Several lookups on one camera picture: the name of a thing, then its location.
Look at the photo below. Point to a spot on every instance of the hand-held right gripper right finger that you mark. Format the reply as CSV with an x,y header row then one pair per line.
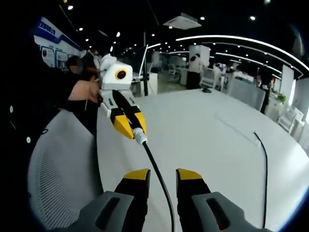
x,y
190,193

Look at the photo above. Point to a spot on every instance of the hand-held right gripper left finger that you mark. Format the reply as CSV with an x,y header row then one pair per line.
x,y
131,193

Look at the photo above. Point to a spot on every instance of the small black object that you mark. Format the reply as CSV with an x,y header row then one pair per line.
x,y
206,90

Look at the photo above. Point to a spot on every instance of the white mesh chair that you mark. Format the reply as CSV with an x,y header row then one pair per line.
x,y
60,169

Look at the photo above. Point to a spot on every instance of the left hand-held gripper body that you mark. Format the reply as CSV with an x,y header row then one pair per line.
x,y
113,81

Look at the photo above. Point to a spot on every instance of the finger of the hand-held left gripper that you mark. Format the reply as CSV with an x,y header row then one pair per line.
x,y
120,123
142,120

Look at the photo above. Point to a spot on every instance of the white table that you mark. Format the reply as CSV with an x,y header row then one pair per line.
x,y
205,135

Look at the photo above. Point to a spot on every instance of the person's left forearm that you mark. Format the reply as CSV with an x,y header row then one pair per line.
x,y
55,89

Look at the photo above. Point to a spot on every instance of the white office chair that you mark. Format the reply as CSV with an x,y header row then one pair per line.
x,y
210,78
288,119

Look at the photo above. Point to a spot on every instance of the person's body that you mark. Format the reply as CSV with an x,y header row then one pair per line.
x,y
14,108

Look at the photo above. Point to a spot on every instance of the grey office partition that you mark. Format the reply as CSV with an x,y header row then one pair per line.
x,y
246,93

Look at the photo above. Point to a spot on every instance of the green plant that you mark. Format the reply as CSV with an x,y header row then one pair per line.
x,y
281,97

